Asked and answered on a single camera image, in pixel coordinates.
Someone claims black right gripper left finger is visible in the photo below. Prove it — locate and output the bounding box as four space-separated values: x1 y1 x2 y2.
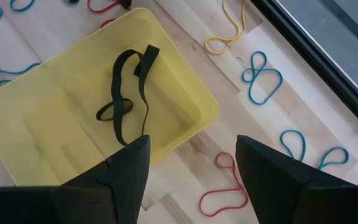
0 134 151 224

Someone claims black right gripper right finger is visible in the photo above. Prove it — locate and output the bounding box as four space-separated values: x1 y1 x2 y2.
236 135 358 224

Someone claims red rubber band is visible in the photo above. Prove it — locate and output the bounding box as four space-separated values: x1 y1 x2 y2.
87 0 121 14
100 17 117 29
198 151 249 218

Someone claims yellow rubber band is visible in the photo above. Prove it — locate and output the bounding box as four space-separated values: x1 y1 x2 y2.
204 0 249 55

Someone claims yellow translucent plastic bin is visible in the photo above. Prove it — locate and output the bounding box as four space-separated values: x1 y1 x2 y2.
0 7 220 187

